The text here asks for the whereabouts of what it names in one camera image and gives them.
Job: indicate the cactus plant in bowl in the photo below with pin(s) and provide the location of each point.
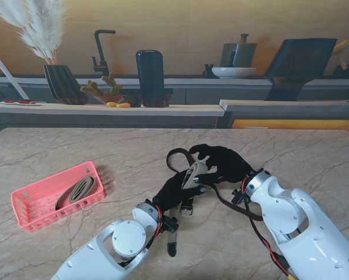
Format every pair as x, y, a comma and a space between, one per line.
113, 87

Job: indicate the plate with red slices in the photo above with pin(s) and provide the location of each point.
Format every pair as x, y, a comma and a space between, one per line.
22, 102

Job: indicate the yellow wooden utensil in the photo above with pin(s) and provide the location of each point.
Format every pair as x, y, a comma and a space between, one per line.
341, 46

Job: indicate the black kitchen faucet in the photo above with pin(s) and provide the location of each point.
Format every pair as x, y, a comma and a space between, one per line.
101, 49

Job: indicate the grey counter with orange light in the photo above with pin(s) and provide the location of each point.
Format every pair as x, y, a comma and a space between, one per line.
279, 112

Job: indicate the pink plastic storage basket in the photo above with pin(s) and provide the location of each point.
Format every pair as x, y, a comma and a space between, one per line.
40, 201

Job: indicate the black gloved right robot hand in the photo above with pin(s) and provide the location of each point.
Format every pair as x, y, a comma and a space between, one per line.
230, 166

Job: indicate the dark slanted board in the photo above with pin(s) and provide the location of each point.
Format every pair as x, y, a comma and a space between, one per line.
300, 67

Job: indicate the black leather belt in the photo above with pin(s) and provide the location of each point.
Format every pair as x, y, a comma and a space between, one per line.
233, 207

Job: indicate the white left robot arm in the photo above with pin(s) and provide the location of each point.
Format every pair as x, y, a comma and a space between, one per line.
119, 242

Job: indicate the small black bottles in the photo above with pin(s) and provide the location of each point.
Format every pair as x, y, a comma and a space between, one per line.
208, 73

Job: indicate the grey back cabinet counter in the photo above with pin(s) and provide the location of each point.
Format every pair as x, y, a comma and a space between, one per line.
192, 81

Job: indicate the white pampas grass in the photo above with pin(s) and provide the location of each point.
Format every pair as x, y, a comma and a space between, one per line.
43, 35

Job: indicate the white shallow bowl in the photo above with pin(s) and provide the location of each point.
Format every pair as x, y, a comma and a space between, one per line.
234, 72

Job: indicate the white leaning slat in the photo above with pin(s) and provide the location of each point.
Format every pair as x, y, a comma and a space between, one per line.
11, 79

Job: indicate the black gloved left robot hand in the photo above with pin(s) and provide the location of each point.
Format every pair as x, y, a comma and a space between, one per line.
171, 192

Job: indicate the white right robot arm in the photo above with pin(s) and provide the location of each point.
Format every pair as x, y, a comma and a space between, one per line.
297, 224

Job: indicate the dark ribbed vase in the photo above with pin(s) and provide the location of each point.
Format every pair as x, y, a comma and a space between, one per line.
63, 84

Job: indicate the long beige woven belt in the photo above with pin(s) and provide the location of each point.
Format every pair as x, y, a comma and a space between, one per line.
196, 175

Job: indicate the yellow orange fruit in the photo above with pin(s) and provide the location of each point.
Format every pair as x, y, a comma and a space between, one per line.
111, 104
123, 105

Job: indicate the grey jug with lid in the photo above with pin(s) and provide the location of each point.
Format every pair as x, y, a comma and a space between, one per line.
244, 55

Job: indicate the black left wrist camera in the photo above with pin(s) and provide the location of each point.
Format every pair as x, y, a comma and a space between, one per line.
170, 224

